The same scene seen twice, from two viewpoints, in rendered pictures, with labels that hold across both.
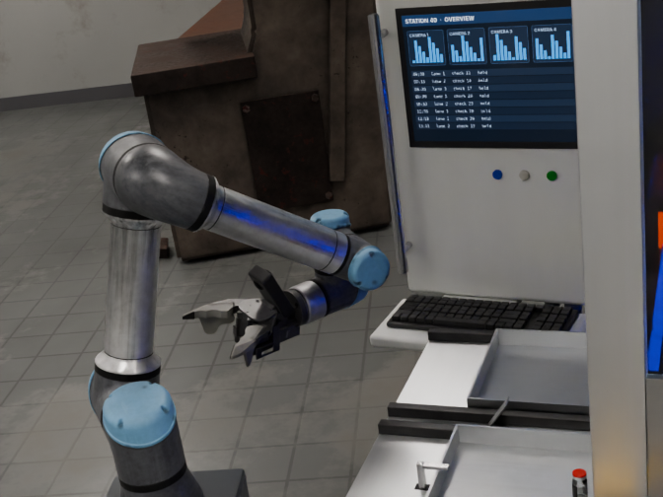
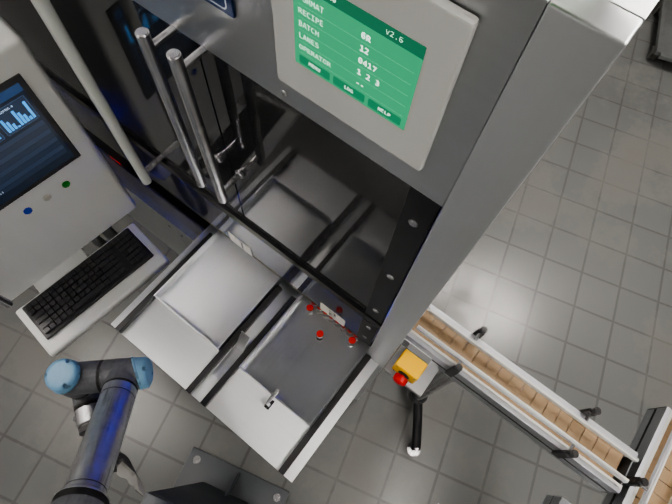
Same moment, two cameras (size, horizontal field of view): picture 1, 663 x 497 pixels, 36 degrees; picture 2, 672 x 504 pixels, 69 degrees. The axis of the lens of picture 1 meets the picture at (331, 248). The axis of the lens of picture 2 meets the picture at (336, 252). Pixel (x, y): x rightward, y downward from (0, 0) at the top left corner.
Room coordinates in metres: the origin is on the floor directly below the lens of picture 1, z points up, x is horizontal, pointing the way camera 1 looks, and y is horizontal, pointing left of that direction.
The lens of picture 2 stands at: (1.16, 0.02, 2.34)
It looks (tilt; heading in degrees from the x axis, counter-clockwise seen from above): 67 degrees down; 279
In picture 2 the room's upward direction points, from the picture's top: 7 degrees clockwise
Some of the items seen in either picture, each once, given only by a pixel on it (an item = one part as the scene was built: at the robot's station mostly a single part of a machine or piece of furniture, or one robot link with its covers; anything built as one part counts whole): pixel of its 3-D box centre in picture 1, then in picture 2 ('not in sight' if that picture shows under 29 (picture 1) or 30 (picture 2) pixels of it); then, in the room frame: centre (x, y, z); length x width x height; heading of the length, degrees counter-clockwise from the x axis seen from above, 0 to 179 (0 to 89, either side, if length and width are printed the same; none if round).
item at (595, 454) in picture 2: not in sight; (516, 392); (0.65, -0.30, 0.92); 0.69 x 0.15 x 0.16; 157
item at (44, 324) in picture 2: (480, 316); (89, 280); (2.00, -0.31, 0.82); 0.40 x 0.14 x 0.02; 61
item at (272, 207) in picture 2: not in sight; (312, 213); (1.28, -0.40, 1.50); 0.43 x 0.01 x 0.59; 157
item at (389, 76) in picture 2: not in sight; (355, 55); (1.22, -0.35, 1.96); 0.21 x 0.01 x 0.21; 157
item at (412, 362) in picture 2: not in sight; (410, 364); (0.97, -0.28, 0.99); 0.08 x 0.07 x 0.07; 67
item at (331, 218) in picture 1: (334, 244); (77, 378); (1.74, -0.01, 1.14); 0.11 x 0.08 x 0.11; 21
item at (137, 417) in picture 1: (142, 429); not in sight; (1.48, 0.36, 0.96); 0.13 x 0.12 x 0.14; 21
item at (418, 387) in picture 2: not in sight; (415, 364); (0.94, -0.31, 0.87); 0.14 x 0.13 x 0.02; 67
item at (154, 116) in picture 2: not in sight; (143, 91); (1.70, -0.57, 1.50); 0.47 x 0.01 x 0.59; 157
